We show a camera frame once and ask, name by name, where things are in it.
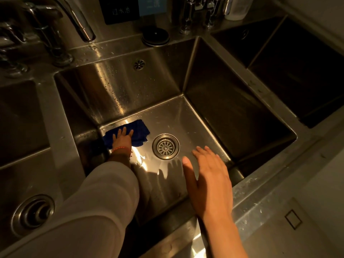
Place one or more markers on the person's left hand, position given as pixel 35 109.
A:
pixel 122 141

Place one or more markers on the person's left forearm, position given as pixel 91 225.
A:
pixel 119 158

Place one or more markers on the small chrome tap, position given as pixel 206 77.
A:
pixel 13 68
pixel 186 21

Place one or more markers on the person's right hand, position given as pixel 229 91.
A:
pixel 213 188

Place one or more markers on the stainless steel sink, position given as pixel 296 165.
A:
pixel 113 88

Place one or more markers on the black label plate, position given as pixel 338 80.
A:
pixel 118 10

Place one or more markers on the small square floor cover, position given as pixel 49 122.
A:
pixel 293 219

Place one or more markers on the chrome long-spout faucet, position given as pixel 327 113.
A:
pixel 209 16
pixel 78 21

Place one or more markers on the round black sink stopper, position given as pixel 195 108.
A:
pixel 155 36

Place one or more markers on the blue label plate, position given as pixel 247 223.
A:
pixel 151 5

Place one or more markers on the round overflow cover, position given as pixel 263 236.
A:
pixel 244 34
pixel 139 65

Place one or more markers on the light grey sleeve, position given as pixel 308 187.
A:
pixel 88 212

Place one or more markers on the blue cleaning cloth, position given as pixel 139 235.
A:
pixel 139 131

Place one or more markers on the white spray bottle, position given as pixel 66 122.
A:
pixel 239 9

